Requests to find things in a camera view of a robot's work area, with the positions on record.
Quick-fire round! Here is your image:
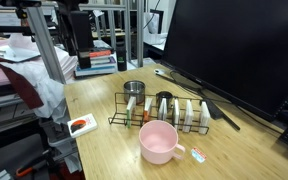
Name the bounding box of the black can green logo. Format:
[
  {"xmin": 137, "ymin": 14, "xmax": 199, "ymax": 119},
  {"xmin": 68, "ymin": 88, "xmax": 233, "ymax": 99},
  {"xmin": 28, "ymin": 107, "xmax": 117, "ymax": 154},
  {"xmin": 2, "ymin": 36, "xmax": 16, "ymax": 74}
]
[{"xmin": 116, "ymin": 41, "xmax": 128, "ymax": 72}]

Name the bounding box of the black monitor stand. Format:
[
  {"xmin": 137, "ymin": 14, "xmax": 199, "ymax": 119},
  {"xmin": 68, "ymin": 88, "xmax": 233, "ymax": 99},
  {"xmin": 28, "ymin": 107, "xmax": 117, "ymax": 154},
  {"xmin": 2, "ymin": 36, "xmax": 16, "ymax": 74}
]
[{"xmin": 155, "ymin": 69, "xmax": 242, "ymax": 132}]

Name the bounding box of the pink plastic cup with handle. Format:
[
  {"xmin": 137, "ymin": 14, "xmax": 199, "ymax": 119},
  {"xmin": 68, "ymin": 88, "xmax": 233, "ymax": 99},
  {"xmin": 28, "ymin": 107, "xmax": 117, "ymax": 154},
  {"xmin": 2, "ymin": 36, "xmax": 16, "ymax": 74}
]
[{"xmin": 138, "ymin": 119, "xmax": 187, "ymax": 165}]

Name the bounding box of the orange handled tool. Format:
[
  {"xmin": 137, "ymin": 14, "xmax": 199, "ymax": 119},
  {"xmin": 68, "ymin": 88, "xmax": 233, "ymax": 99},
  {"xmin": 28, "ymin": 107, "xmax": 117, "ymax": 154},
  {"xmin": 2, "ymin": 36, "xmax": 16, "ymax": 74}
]
[{"xmin": 15, "ymin": 159, "xmax": 48, "ymax": 178}]

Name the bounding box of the slanted aluminium frame post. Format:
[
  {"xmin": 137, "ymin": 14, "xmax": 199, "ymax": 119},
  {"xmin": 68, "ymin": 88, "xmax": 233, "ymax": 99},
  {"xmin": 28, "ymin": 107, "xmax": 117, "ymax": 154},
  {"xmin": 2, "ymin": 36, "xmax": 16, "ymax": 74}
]
[{"xmin": 25, "ymin": 6, "xmax": 67, "ymax": 85}]

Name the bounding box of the wide stainless steel bowl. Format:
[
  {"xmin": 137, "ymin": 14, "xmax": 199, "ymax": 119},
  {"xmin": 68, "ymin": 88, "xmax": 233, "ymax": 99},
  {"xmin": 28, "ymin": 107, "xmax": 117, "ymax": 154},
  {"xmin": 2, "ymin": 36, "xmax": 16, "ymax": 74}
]
[{"xmin": 123, "ymin": 80, "xmax": 146, "ymax": 105}]

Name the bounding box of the small dark steel cup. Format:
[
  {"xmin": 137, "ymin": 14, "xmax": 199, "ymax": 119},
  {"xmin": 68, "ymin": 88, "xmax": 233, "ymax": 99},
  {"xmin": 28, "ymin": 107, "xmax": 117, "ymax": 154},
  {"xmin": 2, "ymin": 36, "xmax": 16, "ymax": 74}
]
[{"xmin": 155, "ymin": 90, "xmax": 174, "ymax": 111}]

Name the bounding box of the black computer monitor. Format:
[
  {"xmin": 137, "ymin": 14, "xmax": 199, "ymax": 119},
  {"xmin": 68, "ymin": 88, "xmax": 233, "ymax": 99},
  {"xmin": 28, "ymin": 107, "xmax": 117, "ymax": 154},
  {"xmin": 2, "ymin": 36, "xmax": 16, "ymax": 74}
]
[{"xmin": 161, "ymin": 0, "xmax": 288, "ymax": 123}]

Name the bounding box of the white book orange cover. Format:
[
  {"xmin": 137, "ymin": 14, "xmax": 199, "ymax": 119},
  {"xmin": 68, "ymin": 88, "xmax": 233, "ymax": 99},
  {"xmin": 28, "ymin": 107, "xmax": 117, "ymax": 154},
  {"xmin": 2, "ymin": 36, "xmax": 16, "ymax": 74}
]
[{"xmin": 142, "ymin": 97, "xmax": 154, "ymax": 124}]

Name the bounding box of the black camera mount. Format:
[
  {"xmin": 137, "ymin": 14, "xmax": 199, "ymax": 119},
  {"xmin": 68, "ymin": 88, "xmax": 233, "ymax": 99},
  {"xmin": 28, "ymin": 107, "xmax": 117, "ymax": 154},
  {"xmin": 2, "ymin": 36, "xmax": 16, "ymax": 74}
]
[{"xmin": 55, "ymin": 0, "xmax": 95, "ymax": 70}]

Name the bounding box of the black wire book rack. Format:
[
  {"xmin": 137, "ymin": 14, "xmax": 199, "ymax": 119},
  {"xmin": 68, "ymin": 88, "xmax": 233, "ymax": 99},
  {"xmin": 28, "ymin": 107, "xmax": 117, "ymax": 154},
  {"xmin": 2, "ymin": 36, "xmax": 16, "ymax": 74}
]
[{"xmin": 107, "ymin": 92, "xmax": 211, "ymax": 135}]

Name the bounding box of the white cloth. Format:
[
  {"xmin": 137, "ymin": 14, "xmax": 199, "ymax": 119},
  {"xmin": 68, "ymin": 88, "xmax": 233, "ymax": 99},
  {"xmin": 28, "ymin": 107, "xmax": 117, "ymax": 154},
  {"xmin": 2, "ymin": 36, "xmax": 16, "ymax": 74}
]
[{"xmin": 3, "ymin": 33, "xmax": 72, "ymax": 124}]

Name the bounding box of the purple book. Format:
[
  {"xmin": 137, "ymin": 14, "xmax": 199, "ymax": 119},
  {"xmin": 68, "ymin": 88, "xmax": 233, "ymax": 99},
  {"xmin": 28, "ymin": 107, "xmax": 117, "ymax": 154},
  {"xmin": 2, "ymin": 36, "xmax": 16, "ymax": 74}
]
[{"xmin": 89, "ymin": 55, "xmax": 117, "ymax": 66}]

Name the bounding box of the maroon cloth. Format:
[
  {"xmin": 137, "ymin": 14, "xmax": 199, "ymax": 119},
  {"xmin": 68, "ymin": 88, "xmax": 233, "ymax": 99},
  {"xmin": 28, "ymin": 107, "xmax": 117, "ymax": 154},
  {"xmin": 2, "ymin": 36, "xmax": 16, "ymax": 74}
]
[{"xmin": 0, "ymin": 54, "xmax": 45, "ymax": 110}]

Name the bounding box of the white flat board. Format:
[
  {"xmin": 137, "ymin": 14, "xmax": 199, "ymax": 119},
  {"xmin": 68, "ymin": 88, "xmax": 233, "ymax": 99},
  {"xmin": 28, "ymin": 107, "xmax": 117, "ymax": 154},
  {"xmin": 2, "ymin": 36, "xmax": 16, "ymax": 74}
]
[{"xmin": 0, "ymin": 44, "xmax": 42, "ymax": 64}]

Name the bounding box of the blue and white book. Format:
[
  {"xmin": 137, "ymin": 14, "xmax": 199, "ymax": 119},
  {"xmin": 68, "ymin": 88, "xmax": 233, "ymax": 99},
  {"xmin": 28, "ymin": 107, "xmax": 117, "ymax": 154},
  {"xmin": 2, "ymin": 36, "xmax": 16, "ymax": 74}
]
[{"xmin": 73, "ymin": 63, "xmax": 118, "ymax": 78}]

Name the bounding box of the white book blue picture cover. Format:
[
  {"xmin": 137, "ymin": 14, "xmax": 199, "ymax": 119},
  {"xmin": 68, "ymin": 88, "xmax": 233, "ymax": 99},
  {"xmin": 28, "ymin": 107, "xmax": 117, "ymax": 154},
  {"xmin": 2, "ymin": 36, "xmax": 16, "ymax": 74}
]
[{"xmin": 157, "ymin": 97, "xmax": 168, "ymax": 122}]

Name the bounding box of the white book red black cover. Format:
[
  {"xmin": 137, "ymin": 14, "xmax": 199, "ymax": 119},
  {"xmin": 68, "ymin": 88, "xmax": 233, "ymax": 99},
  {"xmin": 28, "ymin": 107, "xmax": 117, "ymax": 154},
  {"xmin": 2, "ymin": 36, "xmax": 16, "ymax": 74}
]
[{"xmin": 66, "ymin": 113, "xmax": 99, "ymax": 139}]

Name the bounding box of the white book green cover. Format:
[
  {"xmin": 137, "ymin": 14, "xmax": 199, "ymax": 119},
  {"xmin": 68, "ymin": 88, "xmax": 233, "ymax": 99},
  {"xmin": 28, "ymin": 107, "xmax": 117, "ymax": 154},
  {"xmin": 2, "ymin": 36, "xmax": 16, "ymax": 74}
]
[{"xmin": 125, "ymin": 96, "xmax": 137, "ymax": 129}]

